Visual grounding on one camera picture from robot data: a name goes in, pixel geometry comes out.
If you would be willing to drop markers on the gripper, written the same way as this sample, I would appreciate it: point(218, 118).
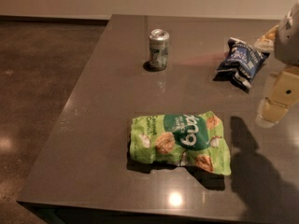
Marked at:
point(288, 41)

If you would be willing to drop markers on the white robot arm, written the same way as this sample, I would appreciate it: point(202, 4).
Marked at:
point(286, 46)

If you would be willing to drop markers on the dark blue chip bag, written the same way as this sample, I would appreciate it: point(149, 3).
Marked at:
point(242, 62)

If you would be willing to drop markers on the yellow white snack bag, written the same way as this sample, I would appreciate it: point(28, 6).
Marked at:
point(266, 42)

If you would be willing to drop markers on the green rice chip bag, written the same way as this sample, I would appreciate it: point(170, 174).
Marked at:
point(181, 140)

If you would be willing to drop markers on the silver green soda can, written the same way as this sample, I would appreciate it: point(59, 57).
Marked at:
point(158, 49)

